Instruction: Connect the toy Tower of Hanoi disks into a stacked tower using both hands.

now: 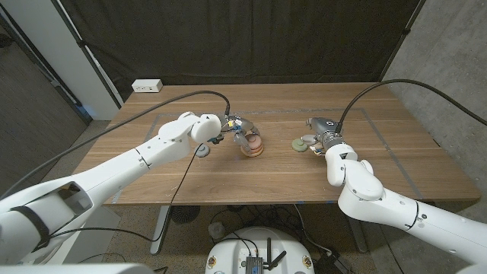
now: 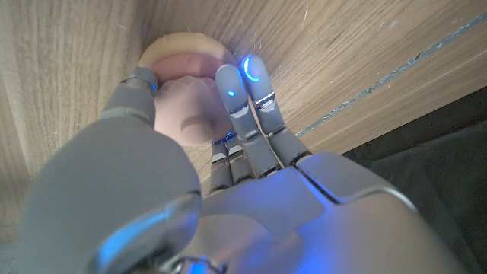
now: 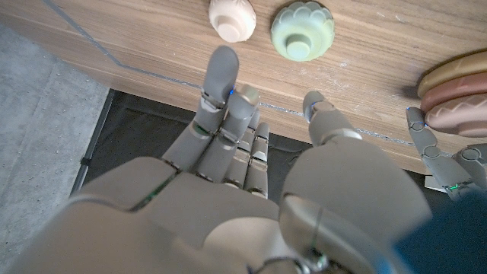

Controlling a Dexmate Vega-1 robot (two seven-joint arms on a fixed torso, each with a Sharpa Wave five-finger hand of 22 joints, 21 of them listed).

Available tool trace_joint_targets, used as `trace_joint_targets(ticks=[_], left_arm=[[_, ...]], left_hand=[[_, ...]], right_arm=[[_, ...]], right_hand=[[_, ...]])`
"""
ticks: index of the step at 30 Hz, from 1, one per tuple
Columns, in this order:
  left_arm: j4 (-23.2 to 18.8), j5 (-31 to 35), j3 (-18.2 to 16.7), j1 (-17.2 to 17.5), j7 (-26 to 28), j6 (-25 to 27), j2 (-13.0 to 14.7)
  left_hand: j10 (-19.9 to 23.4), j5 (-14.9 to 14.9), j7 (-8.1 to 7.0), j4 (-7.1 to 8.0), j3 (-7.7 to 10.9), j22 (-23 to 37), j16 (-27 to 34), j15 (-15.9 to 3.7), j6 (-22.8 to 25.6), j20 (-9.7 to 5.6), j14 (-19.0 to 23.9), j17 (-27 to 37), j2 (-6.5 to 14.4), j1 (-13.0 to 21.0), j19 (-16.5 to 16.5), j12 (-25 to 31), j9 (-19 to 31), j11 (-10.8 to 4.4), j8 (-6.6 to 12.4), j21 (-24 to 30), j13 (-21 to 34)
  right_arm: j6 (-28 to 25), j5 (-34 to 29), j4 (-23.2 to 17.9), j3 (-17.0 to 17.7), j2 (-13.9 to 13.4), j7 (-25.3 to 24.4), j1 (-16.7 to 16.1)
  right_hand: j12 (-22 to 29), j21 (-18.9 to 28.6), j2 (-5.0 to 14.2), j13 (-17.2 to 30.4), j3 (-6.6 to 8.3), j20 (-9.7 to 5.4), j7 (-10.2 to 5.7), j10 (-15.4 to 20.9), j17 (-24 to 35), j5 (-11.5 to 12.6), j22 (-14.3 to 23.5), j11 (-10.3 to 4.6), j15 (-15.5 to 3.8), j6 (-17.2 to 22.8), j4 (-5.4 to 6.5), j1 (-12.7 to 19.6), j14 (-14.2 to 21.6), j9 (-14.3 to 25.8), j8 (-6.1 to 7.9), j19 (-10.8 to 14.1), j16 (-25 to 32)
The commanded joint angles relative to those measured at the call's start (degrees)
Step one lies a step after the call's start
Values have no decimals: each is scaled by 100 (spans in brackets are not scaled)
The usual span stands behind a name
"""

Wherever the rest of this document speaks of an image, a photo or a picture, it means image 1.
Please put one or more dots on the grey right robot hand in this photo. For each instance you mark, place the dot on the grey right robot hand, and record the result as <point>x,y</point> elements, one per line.
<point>326,127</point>

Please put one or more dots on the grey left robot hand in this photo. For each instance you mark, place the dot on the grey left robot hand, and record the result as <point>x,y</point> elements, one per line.
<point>241,123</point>

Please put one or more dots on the dusty pink disk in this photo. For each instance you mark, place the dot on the dusty pink disk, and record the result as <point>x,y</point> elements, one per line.
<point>254,141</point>

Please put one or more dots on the coral red disk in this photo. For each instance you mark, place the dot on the coral red disk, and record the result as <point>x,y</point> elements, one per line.
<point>257,151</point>

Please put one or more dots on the green disk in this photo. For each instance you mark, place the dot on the green disk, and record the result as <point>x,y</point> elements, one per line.
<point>298,146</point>

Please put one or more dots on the small dark grey disk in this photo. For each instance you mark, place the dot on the small dark grey disk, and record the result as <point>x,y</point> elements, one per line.
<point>204,152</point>

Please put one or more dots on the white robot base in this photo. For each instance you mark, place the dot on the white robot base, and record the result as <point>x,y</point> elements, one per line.
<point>232,255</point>

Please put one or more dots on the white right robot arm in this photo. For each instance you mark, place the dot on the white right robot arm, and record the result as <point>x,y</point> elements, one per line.
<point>380,205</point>

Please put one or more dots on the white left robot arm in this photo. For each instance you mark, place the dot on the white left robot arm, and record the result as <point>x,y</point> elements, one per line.
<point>114,171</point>

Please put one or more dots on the large orange disk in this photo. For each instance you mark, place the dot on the large orange disk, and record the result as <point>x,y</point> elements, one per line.
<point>253,155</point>

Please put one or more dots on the black backdrop curtain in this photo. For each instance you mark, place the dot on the black backdrop curtain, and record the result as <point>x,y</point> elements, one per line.
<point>243,38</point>

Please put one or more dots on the white power strip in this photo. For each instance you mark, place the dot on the white power strip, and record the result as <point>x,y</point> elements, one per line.
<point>147,85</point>

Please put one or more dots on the round black table foot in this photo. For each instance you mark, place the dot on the round black table foot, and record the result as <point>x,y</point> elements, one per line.
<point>185,214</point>

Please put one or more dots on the round grey floor object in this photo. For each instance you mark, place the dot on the round grey floor object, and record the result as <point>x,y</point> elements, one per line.
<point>217,230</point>

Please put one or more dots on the grey table leg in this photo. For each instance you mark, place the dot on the grey table leg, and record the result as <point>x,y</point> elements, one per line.
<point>357,237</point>

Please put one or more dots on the black backdrop stand pole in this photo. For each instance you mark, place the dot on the black backdrop stand pole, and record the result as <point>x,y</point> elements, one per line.
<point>81,43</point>
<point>406,31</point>

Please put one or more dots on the white table leg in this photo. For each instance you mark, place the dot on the white table leg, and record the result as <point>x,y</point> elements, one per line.
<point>161,228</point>

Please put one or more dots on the black power adapter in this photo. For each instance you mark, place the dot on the black power adapter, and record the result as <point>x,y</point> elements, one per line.
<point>333,264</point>

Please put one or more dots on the grey radio box with antennas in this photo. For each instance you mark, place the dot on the grey radio box with antennas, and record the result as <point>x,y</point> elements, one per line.
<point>254,264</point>

